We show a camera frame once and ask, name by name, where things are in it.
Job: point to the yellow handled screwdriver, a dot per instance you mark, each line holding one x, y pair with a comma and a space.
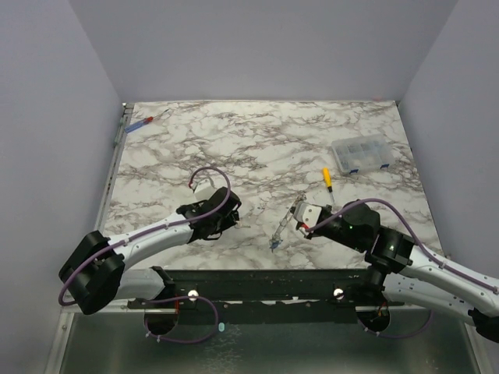
328, 182

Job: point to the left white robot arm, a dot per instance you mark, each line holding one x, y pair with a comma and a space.
100, 269

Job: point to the clear plastic screw box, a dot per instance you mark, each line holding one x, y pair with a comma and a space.
362, 154

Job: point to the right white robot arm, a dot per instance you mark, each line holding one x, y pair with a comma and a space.
403, 269

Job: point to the large grey metal keyring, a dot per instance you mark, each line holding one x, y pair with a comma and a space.
287, 217

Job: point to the left aluminium rail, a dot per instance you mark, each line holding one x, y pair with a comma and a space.
117, 148

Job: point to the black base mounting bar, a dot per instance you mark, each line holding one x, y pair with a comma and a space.
280, 296

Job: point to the blue red screwdriver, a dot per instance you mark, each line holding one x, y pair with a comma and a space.
141, 123

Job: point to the blue key tag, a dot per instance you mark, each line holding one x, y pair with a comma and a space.
274, 245

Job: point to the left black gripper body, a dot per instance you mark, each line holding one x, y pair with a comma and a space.
222, 224

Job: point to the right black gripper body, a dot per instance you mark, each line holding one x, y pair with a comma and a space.
312, 228

